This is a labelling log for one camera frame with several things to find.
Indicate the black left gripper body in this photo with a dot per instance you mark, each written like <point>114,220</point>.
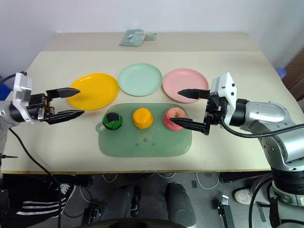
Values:
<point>36,104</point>

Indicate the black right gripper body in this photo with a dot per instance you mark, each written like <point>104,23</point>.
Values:
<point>216,109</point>

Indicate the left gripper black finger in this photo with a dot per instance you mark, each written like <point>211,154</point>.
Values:
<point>64,116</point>
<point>64,92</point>

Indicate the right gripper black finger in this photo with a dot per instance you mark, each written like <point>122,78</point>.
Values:
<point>192,124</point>
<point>193,93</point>

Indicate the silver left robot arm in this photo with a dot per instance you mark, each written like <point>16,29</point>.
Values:
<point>5,109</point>

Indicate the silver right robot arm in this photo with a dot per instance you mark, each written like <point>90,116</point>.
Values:
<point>268,111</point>

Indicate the pink plate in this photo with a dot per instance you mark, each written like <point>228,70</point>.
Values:
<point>183,79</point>

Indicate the yellow plate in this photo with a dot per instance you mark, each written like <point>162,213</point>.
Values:
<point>95,91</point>

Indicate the dark green toy vegetable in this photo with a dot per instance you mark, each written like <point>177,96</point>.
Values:
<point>112,121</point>

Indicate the orange toy fruit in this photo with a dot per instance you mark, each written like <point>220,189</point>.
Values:
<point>142,118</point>

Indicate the mint green plate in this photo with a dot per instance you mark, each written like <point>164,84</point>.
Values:
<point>140,79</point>

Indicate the red toy apple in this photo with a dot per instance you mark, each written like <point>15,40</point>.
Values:
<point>172,113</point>

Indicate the translucent green cutting mat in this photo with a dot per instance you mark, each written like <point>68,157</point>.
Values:
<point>145,145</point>

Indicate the small green plastic item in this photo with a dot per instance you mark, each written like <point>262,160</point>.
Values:
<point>150,36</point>

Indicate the black and white shoe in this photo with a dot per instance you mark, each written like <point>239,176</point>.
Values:
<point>67,189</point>

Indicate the blue bottle cap item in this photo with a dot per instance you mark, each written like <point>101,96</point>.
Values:
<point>282,72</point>

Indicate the dark rounded shape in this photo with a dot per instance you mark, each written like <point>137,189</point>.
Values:
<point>180,204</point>

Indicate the pale green plastic packet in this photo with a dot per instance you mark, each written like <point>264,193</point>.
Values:
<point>131,38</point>

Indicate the brown wooden furniture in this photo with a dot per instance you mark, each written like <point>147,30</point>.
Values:
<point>295,73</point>

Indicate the white sneaker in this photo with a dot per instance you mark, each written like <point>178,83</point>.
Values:
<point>242,196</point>

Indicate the black trousers with white stripes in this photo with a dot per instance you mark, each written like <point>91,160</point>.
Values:
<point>31,199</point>

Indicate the black metal stand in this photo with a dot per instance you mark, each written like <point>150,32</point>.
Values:
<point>225,211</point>

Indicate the black box on floor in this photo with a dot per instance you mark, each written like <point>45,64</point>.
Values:
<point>91,215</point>

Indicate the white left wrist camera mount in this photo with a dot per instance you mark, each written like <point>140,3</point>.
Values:
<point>21,88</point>

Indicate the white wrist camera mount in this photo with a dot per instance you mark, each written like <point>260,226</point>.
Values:
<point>21,88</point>
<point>225,86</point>

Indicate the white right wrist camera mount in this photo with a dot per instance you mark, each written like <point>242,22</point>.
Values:
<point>225,86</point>

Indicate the black table frame bar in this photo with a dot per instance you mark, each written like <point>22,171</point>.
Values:
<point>244,177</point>

